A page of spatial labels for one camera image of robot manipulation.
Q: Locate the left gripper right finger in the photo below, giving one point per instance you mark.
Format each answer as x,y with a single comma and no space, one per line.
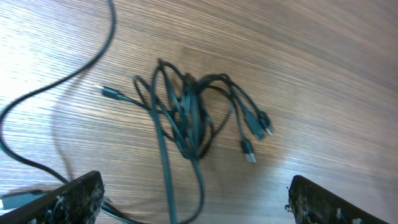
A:
312,204

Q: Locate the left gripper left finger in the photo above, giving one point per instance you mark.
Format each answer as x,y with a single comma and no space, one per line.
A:
78,201

